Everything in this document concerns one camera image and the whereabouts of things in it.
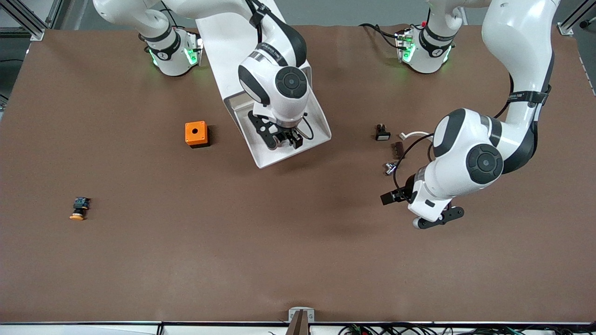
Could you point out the white plastic drawer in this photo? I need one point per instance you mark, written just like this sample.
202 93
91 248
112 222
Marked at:
316 125

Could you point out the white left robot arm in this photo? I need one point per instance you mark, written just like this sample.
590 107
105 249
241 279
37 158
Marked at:
512 37

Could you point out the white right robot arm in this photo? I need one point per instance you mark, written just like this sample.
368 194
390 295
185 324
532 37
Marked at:
291 83

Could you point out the orange and black button box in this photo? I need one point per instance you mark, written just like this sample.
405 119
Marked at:
195 132

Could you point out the white drawer cabinet housing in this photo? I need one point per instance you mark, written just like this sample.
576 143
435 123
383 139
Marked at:
219 51

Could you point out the yellow push button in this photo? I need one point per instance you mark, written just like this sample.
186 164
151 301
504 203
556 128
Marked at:
80 204

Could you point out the brown terminal block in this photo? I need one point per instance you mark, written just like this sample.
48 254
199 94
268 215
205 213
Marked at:
398 149

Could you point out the silver metal key switch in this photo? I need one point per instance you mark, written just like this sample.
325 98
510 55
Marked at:
390 169

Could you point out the black switch with white face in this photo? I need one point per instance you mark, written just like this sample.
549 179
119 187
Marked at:
382 136

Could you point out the white curved plastic bracket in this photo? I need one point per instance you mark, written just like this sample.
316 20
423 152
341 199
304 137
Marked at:
414 135

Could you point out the aluminium corner bracket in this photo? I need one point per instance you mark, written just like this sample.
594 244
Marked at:
575 21

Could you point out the aluminium frame profile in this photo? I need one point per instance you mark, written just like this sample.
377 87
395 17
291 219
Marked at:
28 18

